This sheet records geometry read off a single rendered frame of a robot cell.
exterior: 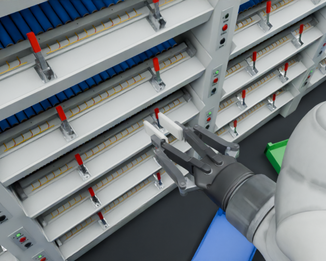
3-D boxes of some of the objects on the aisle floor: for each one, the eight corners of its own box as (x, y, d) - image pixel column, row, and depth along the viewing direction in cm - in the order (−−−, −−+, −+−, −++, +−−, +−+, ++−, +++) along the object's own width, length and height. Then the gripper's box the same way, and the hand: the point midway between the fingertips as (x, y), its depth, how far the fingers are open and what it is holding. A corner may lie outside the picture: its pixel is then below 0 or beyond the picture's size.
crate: (233, 301, 120) (237, 296, 114) (186, 271, 126) (188, 265, 120) (261, 233, 136) (266, 227, 129) (218, 211, 142) (221, 203, 136)
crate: (312, 136, 168) (318, 126, 162) (338, 167, 156) (345, 158, 150) (263, 151, 162) (267, 143, 155) (285, 185, 150) (291, 177, 144)
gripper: (205, 239, 48) (123, 155, 63) (274, 182, 54) (184, 117, 69) (203, 212, 43) (115, 127, 58) (280, 151, 49) (181, 89, 64)
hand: (162, 130), depth 61 cm, fingers open, 3 cm apart
